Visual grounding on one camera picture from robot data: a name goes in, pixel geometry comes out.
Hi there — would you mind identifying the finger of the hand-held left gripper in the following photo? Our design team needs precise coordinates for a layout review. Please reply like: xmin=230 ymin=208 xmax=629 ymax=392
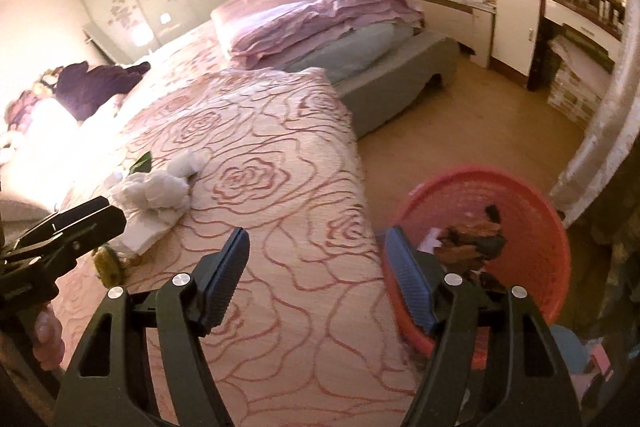
xmin=30 ymin=206 xmax=128 ymax=280
xmin=5 ymin=196 xmax=113 ymax=253

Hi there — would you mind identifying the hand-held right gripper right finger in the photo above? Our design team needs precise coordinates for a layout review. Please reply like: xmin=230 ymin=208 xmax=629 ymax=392
xmin=384 ymin=227 xmax=583 ymax=427

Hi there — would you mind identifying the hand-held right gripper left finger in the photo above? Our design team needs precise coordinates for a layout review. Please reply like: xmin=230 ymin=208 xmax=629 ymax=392
xmin=55 ymin=227 xmax=251 ymax=427

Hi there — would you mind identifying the yellow green sponge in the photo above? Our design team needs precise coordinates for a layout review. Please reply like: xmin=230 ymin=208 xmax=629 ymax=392
xmin=92 ymin=244 xmax=133 ymax=285

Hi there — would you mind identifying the white napkin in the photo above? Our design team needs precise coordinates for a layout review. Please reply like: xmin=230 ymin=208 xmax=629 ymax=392
xmin=112 ymin=202 xmax=188 ymax=255

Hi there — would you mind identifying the brown wrapper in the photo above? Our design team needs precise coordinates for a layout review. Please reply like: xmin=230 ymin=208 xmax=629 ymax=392
xmin=432 ymin=204 xmax=508 ymax=293

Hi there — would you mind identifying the large white tissue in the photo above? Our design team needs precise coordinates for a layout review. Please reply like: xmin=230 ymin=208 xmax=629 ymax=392
xmin=112 ymin=171 xmax=193 ymax=212

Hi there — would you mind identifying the dark green wrapper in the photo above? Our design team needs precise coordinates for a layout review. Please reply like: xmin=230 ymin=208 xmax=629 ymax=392
xmin=127 ymin=152 xmax=153 ymax=175

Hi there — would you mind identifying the small white tissue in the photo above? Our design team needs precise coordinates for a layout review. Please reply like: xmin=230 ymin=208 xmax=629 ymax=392
xmin=167 ymin=148 xmax=213 ymax=178

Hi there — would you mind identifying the red plastic basket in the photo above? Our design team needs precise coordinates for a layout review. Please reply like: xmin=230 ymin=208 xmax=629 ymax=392
xmin=382 ymin=164 xmax=572 ymax=357

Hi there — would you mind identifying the person's left hand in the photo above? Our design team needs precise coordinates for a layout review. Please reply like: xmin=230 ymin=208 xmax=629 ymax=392
xmin=30 ymin=302 xmax=66 ymax=370

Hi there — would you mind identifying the bed with rose bedspread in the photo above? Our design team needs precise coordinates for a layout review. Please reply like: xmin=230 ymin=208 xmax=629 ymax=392
xmin=0 ymin=24 xmax=426 ymax=427

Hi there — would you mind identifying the pink floral pillow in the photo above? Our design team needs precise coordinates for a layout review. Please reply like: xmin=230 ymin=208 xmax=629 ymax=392
xmin=5 ymin=77 xmax=66 ymax=132

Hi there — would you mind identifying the purple cloth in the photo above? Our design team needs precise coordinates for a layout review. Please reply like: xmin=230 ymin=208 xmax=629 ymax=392
xmin=52 ymin=61 xmax=151 ymax=120

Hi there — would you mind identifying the blue round object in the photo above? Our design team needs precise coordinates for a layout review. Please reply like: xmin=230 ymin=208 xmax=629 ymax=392
xmin=550 ymin=324 xmax=591 ymax=375

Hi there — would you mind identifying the small glowing bedside lamp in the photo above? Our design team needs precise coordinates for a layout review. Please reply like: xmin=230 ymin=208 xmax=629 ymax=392
xmin=131 ymin=23 xmax=153 ymax=50

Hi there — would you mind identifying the pink object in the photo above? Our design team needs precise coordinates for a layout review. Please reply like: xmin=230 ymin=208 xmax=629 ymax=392
xmin=585 ymin=344 xmax=613 ymax=383

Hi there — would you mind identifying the brown floral curtain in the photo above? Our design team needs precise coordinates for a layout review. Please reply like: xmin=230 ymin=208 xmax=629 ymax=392
xmin=565 ymin=97 xmax=640 ymax=358

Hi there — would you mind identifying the pink patterned curtain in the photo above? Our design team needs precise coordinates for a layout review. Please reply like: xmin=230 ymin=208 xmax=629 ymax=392
xmin=549 ymin=0 xmax=640 ymax=228

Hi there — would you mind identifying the grey-blue folded blanket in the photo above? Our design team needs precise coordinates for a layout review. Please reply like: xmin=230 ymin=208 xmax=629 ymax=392
xmin=287 ymin=23 xmax=416 ymax=75

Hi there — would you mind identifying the white corner desk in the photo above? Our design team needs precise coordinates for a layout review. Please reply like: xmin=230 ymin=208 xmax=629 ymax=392
xmin=345 ymin=0 xmax=498 ymax=68

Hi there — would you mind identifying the pink folded quilt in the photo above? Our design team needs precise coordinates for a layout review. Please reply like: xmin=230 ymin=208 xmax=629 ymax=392
xmin=210 ymin=0 xmax=426 ymax=70

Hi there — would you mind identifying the white cabinet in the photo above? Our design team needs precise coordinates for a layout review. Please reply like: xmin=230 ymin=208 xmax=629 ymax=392
xmin=492 ymin=0 xmax=546 ymax=90

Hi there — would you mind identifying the pale cloth cover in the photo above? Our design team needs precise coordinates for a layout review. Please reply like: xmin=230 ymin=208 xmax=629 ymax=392
xmin=547 ymin=24 xmax=618 ymax=72

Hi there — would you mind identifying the white dressing table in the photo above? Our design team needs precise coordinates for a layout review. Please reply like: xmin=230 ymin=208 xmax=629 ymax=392
xmin=527 ymin=0 xmax=626 ymax=92

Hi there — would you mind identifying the grey upholstered bed frame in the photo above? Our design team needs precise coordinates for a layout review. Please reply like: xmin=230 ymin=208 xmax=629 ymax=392
xmin=330 ymin=29 xmax=461 ymax=140

